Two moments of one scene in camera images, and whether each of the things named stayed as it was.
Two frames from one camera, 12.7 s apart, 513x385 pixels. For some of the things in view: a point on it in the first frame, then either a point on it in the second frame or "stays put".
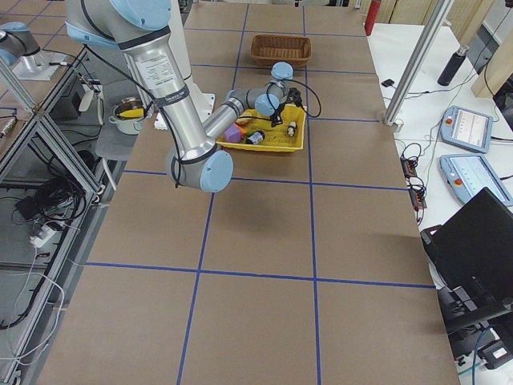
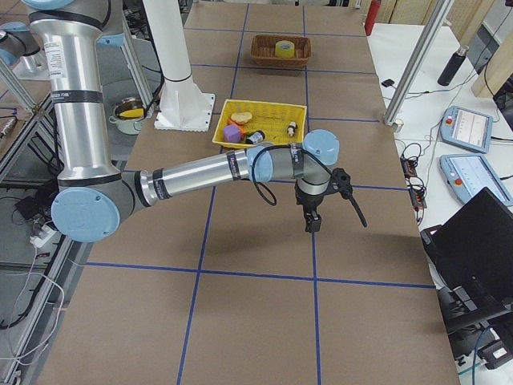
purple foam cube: [232, 133] stays put
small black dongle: [388, 83] stays put
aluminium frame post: [418, 60] stays put
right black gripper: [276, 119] to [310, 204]
